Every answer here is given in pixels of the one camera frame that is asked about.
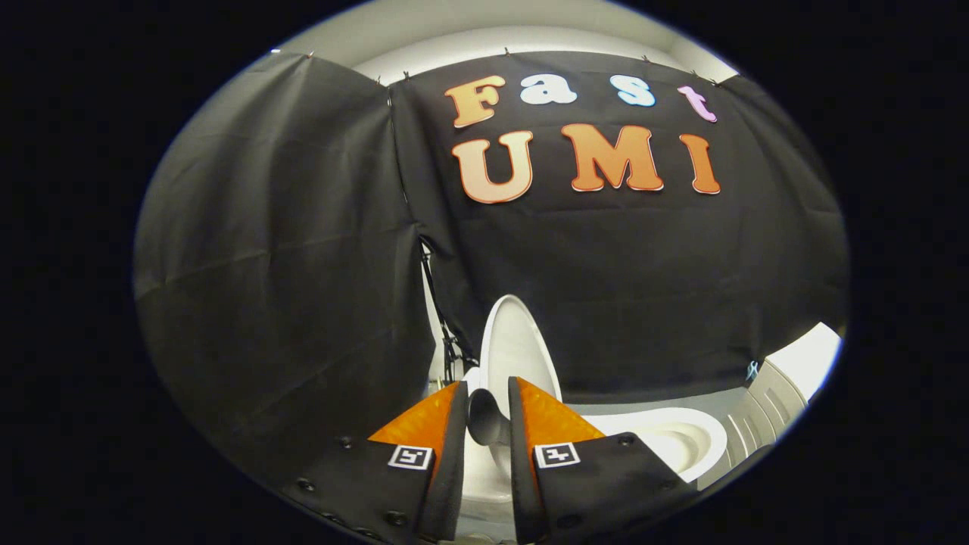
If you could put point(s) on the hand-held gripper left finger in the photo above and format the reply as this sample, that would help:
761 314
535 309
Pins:
447 469

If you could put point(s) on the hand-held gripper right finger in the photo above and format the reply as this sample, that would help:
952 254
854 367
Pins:
522 469

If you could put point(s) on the black backdrop cloth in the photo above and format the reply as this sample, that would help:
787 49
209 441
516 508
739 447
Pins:
621 280

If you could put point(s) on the small blue clip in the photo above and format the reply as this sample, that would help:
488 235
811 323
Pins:
752 370

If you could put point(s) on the white drawer cabinet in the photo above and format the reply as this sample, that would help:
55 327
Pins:
787 386

